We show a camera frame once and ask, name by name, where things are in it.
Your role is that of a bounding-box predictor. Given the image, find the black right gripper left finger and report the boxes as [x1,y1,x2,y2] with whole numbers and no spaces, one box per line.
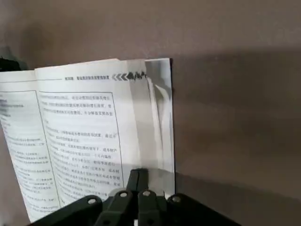
[30,169,140,226]

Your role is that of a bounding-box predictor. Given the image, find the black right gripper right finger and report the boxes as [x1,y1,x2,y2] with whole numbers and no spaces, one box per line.
[138,169,243,226]

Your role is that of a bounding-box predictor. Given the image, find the white paperback book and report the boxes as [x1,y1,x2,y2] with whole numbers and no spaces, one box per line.
[0,57,176,223]

